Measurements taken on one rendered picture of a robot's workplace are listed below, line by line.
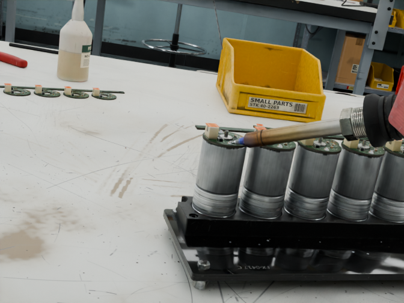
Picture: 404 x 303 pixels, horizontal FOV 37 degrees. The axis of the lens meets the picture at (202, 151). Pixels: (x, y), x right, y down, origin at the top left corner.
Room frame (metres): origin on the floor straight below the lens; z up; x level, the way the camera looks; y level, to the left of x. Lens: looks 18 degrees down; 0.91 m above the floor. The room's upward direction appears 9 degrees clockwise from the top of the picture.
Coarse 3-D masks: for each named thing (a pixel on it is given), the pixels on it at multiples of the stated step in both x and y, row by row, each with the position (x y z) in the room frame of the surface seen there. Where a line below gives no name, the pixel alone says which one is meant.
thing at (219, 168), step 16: (208, 144) 0.31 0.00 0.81; (208, 160) 0.30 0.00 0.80; (224, 160) 0.30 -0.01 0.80; (240, 160) 0.31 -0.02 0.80; (208, 176) 0.30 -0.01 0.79; (224, 176) 0.30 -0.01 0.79; (240, 176) 0.31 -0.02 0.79; (208, 192) 0.30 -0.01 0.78; (224, 192) 0.30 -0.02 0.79; (192, 208) 0.31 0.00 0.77; (208, 208) 0.30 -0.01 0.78; (224, 208) 0.30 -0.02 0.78
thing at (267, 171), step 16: (256, 160) 0.31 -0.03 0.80; (272, 160) 0.31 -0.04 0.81; (288, 160) 0.31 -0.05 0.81; (256, 176) 0.31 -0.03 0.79; (272, 176) 0.31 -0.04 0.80; (288, 176) 0.32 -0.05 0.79; (256, 192) 0.31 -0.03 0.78; (272, 192) 0.31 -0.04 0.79; (240, 208) 0.32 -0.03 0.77; (256, 208) 0.31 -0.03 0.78; (272, 208) 0.31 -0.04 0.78
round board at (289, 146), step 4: (276, 144) 0.32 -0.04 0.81; (284, 144) 0.32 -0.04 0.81; (288, 144) 0.32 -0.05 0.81; (292, 144) 0.32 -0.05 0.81; (268, 148) 0.31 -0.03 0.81; (272, 148) 0.31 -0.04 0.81; (276, 148) 0.31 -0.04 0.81; (280, 148) 0.31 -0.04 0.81; (284, 148) 0.31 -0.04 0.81; (288, 148) 0.31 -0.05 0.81; (292, 148) 0.31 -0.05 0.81
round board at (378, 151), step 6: (342, 144) 0.34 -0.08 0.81; (366, 144) 0.35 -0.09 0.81; (354, 150) 0.33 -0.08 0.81; (360, 150) 0.33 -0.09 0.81; (366, 150) 0.33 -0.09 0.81; (372, 150) 0.34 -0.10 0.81; (378, 150) 0.34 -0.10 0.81; (384, 150) 0.34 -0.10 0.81; (372, 156) 0.33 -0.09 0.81; (378, 156) 0.33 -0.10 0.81
